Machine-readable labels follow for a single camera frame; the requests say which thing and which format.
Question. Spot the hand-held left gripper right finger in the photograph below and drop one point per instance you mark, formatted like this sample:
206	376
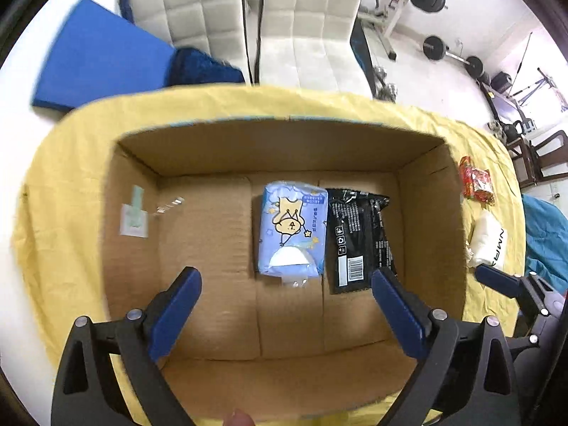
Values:
399	315

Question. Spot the yellow tablecloth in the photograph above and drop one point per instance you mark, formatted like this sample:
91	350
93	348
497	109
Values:
66	177

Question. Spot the white soft packet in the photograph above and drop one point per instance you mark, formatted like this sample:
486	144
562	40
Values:
488	239

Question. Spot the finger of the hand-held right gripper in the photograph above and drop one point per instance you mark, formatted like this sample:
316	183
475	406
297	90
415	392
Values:
497	277

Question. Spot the white weight bench rack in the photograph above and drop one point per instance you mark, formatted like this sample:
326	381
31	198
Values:
399	4

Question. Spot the blue foam mat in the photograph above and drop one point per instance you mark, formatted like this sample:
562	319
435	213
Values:
102	62

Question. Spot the dark blue fuzzy cloth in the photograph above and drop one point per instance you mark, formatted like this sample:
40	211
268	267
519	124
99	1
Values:
204	67

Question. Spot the black barbell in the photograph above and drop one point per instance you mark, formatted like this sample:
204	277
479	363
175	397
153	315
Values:
448	53

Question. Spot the black plastic packet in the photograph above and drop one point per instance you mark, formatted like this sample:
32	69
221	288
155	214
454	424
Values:
357	242

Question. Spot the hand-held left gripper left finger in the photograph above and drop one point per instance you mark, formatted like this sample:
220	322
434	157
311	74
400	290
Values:
175	310

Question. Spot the cardboard box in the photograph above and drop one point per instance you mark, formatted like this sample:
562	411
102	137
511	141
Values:
284	310

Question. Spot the dark wooden chair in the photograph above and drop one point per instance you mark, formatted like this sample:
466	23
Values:
539	153

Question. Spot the blue cartoon tissue pack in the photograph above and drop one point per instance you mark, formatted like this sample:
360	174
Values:
290	230

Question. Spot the teal cloth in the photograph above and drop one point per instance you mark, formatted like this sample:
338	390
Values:
546	239

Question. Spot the white quilted chair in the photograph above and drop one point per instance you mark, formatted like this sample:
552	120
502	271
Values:
195	9
310	31

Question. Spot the person's left hand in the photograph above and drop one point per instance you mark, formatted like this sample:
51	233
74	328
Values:
238	419

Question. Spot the red snack packet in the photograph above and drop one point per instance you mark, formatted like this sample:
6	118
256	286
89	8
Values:
466	175
483	184

